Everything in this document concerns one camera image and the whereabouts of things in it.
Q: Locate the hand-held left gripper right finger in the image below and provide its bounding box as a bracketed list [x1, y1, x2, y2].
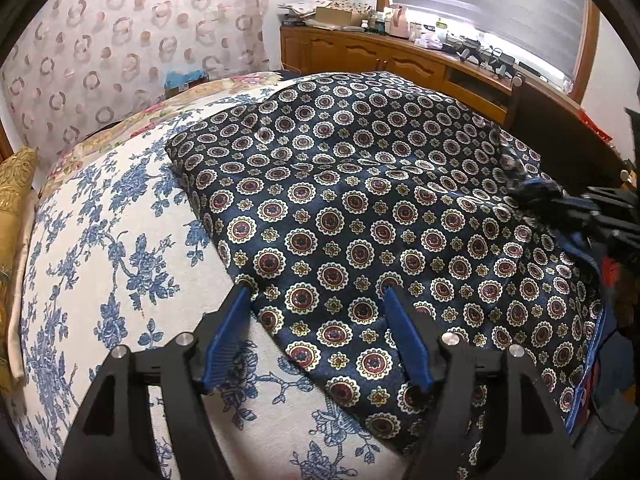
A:
[384, 289, 577, 480]

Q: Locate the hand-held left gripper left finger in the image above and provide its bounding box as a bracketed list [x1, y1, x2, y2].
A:
[55, 284, 252, 480]

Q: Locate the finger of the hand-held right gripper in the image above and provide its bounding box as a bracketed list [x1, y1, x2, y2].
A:
[525, 179, 640, 216]
[565, 215, 640, 263]

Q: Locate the navy medallion print robe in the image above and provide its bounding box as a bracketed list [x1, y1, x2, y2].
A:
[164, 71, 608, 480]

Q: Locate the dark wooden bed footboard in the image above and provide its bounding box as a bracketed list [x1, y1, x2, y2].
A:
[510, 74, 640, 196]

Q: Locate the floral bed blanket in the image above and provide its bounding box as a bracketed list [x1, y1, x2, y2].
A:
[5, 71, 426, 480]

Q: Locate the black device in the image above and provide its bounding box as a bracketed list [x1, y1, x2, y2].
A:
[452, 40, 484, 66]
[483, 47, 518, 77]

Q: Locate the gold patterned pillow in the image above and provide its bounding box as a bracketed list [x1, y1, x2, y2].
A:
[0, 146, 39, 393]

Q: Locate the pink container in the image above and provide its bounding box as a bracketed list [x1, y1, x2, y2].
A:
[389, 7, 412, 37]

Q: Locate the blue box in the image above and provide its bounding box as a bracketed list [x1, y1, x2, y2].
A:
[165, 68, 209, 92]

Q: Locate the wooden cabinet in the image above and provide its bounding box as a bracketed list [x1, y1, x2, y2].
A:
[279, 23, 618, 148]

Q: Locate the cardboard box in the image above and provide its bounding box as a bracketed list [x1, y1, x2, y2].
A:
[314, 5, 374, 25]

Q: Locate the circle print curtain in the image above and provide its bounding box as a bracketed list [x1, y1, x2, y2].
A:
[0, 0, 274, 162]

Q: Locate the floral cloth stack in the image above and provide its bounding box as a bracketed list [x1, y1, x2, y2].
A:
[276, 0, 322, 24]

